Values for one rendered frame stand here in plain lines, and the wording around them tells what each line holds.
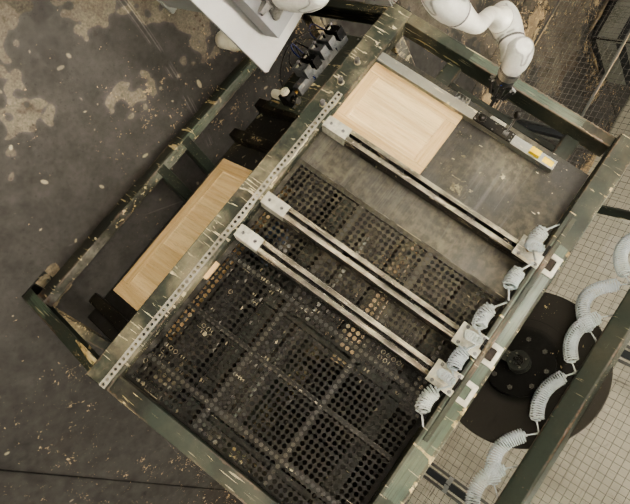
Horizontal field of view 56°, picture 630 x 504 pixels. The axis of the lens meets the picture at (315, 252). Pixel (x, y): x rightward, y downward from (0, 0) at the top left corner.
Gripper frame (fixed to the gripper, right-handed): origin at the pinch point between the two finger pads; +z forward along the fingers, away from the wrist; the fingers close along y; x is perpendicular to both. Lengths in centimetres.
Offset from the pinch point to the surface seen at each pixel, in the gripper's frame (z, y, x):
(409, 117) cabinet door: 14.0, 27.8, 21.6
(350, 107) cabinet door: 14, 53, 34
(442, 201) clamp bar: 8, -7, 49
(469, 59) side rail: 10.6, 21.5, -17.7
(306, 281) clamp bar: 8, 19, 112
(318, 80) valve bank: 13, 73, 31
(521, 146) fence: 11.6, -21.2, 5.2
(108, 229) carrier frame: 47, 120, 144
